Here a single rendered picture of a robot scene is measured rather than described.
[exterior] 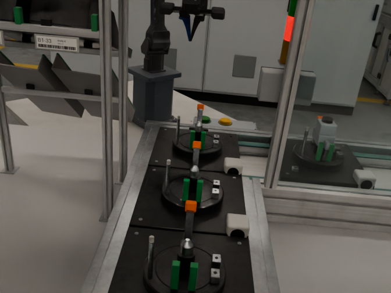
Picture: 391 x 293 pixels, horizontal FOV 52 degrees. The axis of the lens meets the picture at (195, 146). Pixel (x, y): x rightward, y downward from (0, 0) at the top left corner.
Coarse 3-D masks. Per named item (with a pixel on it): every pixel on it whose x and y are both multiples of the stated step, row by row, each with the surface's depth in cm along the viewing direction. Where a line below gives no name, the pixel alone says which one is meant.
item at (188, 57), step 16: (144, 0) 382; (176, 0) 380; (208, 0) 378; (144, 16) 389; (176, 16) 387; (192, 16) 386; (208, 16) 386; (128, 32) 398; (144, 32) 395; (176, 32) 393; (176, 48) 401; (192, 48) 400; (128, 64) 411; (176, 64) 408; (192, 64) 407; (128, 80) 419; (176, 80) 415; (192, 80) 414; (192, 96) 425
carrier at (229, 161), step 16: (160, 128) 122; (176, 128) 106; (160, 144) 112; (176, 144) 108; (192, 144) 106; (208, 144) 110; (224, 144) 116; (160, 160) 104; (176, 160) 105; (192, 160) 105; (208, 160) 106; (224, 160) 105; (240, 160) 103
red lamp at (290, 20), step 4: (288, 16) 84; (288, 20) 84; (292, 20) 83; (288, 24) 84; (292, 24) 83; (288, 28) 84; (288, 32) 85; (284, 36) 86; (288, 36) 85; (288, 40) 85
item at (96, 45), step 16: (32, 0) 83; (48, 0) 83; (64, 0) 82; (80, 0) 82; (96, 0) 83; (32, 16) 83; (48, 16) 83; (64, 16) 82; (80, 16) 82; (112, 16) 93; (112, 32) 94; (112, 48) 98; (128, 48) 106
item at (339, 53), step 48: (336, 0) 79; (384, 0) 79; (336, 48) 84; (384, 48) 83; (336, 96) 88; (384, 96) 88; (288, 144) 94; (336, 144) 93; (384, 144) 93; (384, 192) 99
